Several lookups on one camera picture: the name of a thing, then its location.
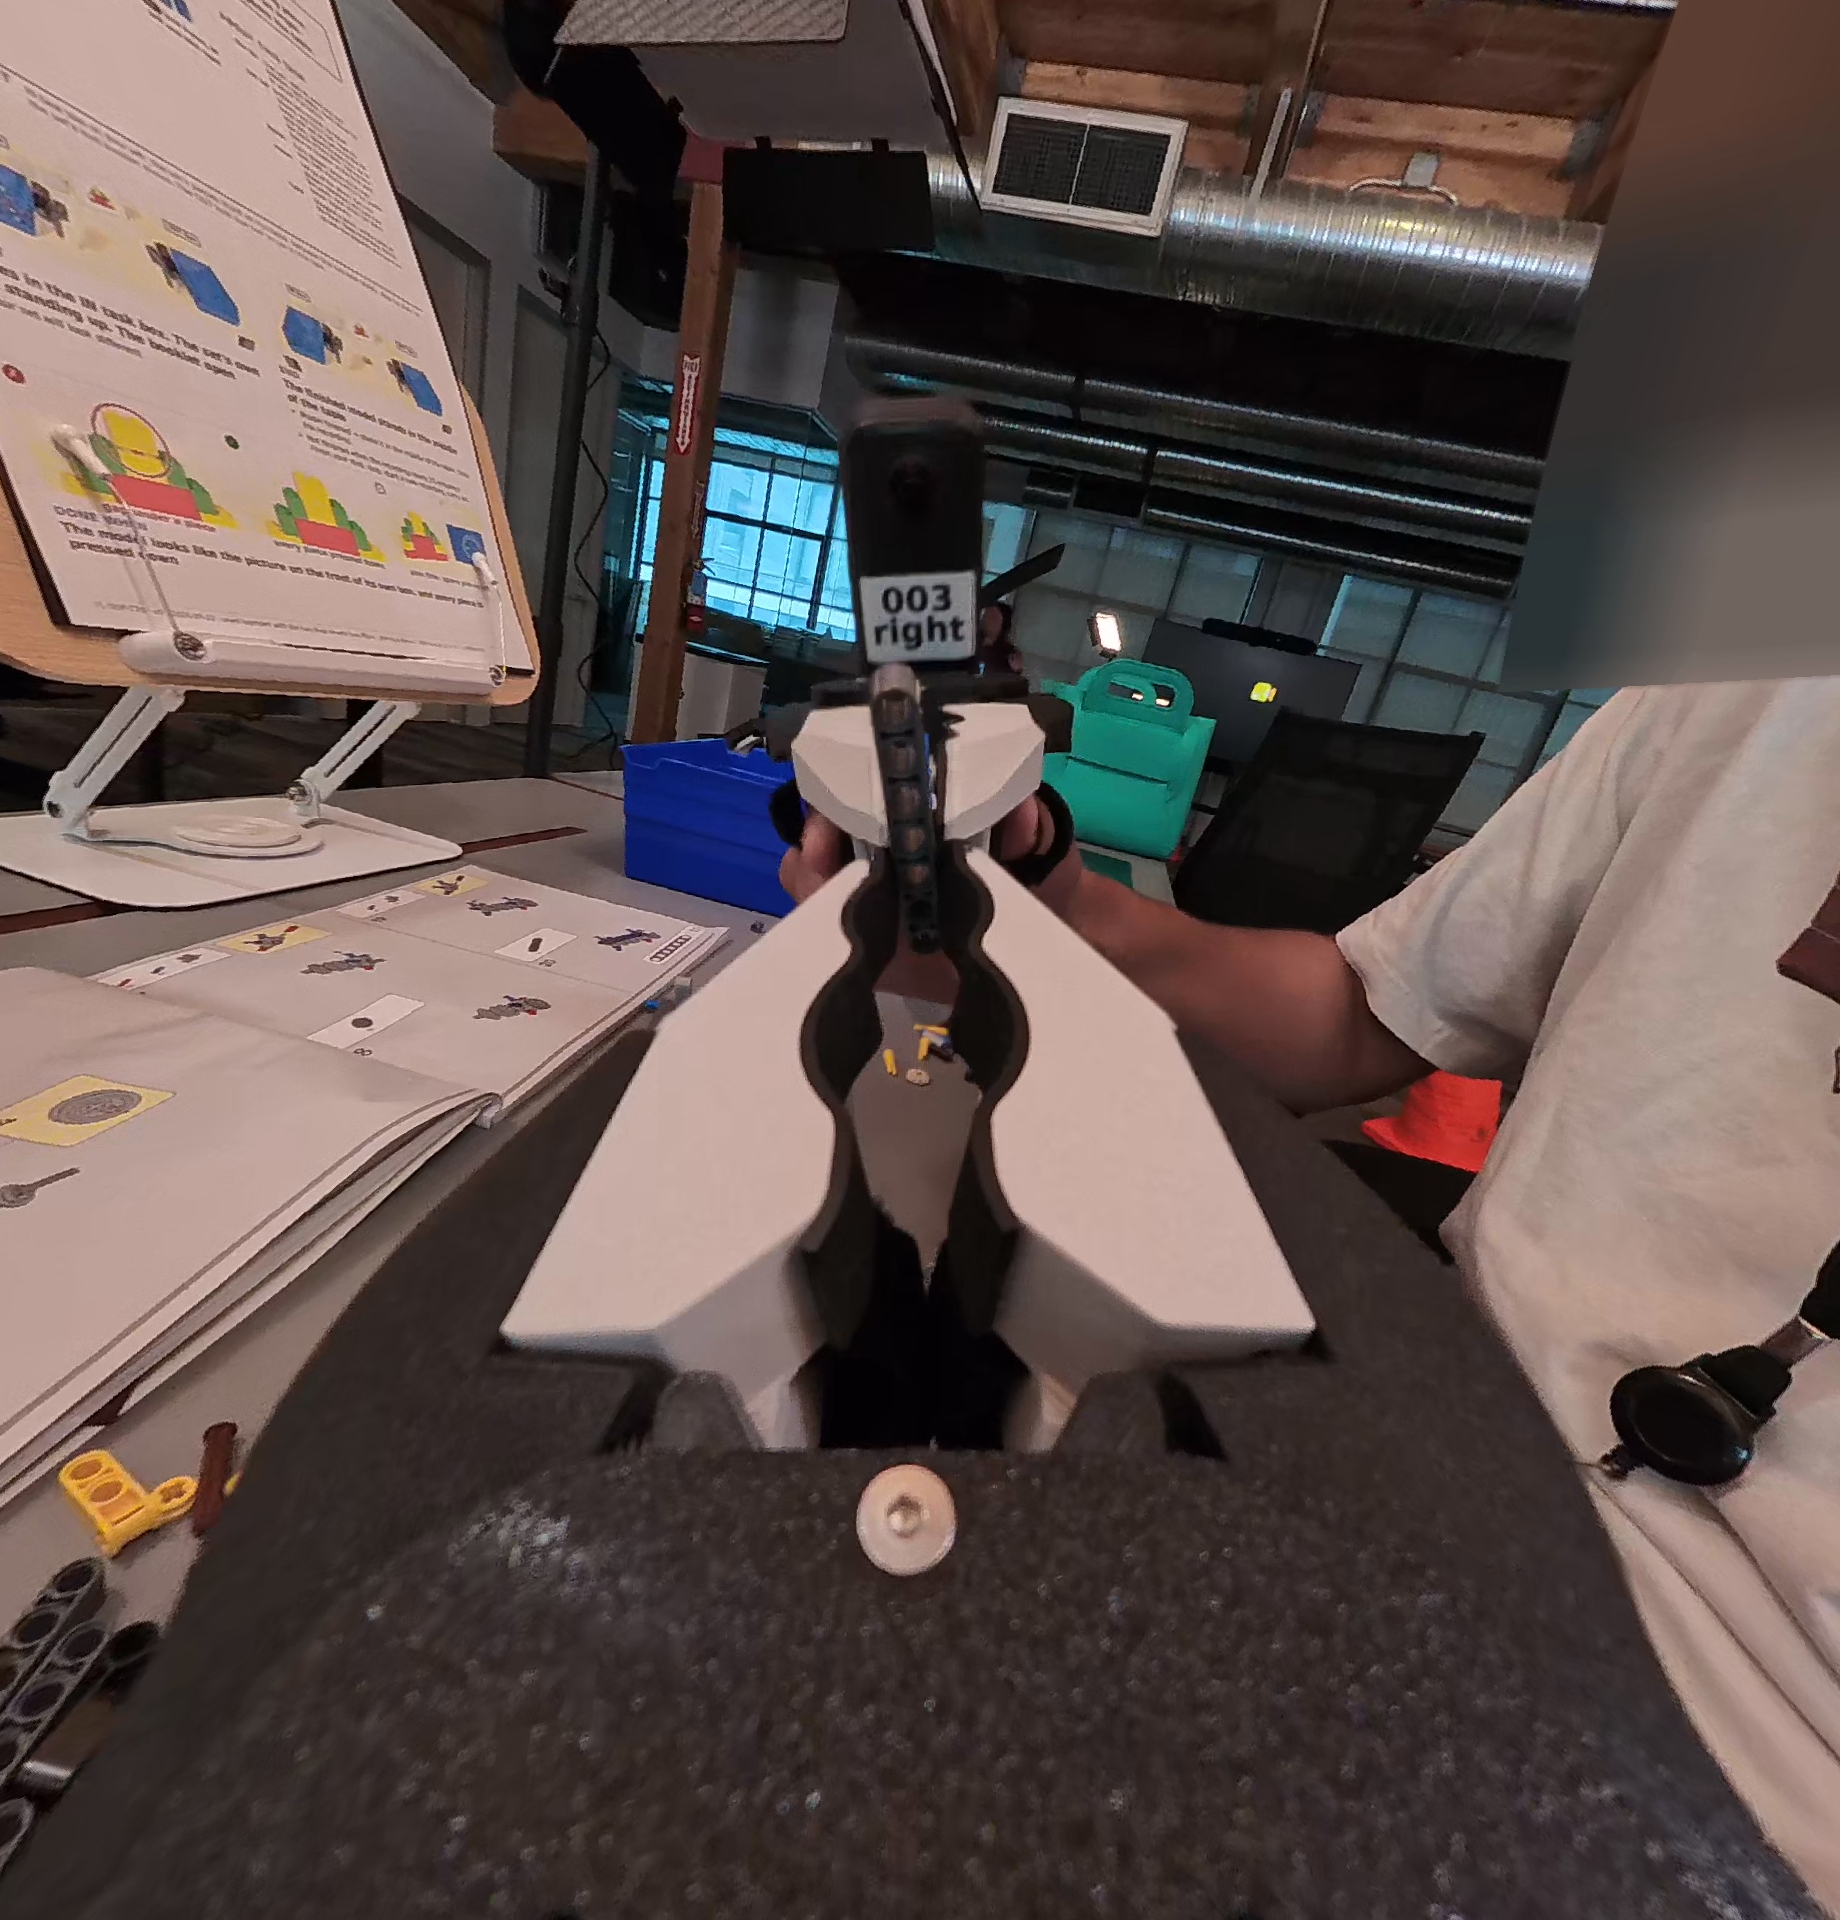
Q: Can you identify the wooden post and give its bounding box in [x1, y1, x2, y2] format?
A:
[627, 142, 743, 744]

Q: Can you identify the black hanging screen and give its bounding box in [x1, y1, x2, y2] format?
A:
[722, 142, 939, 257]

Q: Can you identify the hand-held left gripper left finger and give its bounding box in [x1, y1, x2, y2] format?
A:
[500, 863, 900, 1449]

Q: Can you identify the teal carry bag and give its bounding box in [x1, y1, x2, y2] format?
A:
[1040, 660, 1222, 863]

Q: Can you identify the silver air duct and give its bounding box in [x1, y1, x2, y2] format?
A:
[921, 150, 1604, 339]

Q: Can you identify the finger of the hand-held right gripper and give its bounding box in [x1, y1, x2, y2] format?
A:
[789, 702, 902, 858]
[932, 703, 1052, 853]

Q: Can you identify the lego instruction booklet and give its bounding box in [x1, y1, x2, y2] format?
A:
[0, 861, 734, 1532]

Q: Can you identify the blue plastic bin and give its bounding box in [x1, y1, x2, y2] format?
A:
[620, 734, 802, 917]

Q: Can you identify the dark grey lego beam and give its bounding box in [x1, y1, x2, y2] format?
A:
[873, 666, 950, 957]

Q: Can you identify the person's right forearm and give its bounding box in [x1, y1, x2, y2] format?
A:
[1076, 870, 1448, 1115]

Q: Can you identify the black lego beam pile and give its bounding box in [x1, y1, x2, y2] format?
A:
[0, 1555, 165, 1878]

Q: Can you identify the orange traffic cone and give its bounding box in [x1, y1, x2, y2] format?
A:
[1363, 1068, 1509, 1176]

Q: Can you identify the printed instruction sheet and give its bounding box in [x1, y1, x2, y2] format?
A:
[0, 0, 532, 677]

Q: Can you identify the person's right hand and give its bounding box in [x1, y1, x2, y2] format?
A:
[777, 801, 1119, 939]

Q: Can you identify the black metal pole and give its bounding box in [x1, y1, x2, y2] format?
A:
[522, 150, 615, 773]

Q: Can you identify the white air vent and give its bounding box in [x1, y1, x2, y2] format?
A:
[981, 91, 1192, 240]

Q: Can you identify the black mesh chair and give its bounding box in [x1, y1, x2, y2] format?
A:
[1173, 703, 1490, 939]

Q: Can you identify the black monitor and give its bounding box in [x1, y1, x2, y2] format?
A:
[1145, 618, 1364, 721]

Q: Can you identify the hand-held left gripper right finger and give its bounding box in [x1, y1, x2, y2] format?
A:
[934, 861, 1321, 1449]

